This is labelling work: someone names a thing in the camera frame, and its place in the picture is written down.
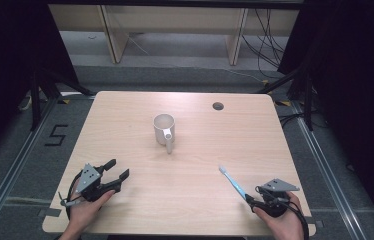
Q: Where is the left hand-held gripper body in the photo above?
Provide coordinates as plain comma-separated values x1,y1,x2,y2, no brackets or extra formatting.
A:
74,162,110,203

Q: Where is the person's right hand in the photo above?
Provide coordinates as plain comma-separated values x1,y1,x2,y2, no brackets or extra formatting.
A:
252,191,305,240

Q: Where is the aluminium floor rail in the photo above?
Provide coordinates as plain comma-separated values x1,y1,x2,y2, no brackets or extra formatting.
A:
0,96,59,240
290,99,368,240

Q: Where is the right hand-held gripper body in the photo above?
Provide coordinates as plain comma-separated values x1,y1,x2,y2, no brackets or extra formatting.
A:
255,178,301,219

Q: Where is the person's left hand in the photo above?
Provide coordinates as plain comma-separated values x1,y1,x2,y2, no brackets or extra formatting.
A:
64,189,116,238

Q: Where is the black floor cables bundle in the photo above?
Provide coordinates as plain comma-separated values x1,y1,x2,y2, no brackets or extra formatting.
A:
240,8,288,80

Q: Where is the blue and white toothbrush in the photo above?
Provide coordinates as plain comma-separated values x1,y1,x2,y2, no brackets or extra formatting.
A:
218,165,249,200

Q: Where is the white mug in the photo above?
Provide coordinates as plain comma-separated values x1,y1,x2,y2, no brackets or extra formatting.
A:
152,113,177,155

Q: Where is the light wooden shelf unit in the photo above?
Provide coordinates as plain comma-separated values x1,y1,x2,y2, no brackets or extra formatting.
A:
48,3,300,67

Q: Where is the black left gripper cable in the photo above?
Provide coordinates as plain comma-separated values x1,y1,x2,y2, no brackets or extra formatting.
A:
64,172,86,222

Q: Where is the black metal stand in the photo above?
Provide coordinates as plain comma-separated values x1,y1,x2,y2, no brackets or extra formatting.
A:
29,64,97,132
257,64,315,132

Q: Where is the grey cable plug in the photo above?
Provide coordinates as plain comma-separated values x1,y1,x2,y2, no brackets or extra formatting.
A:
57,191,83,208

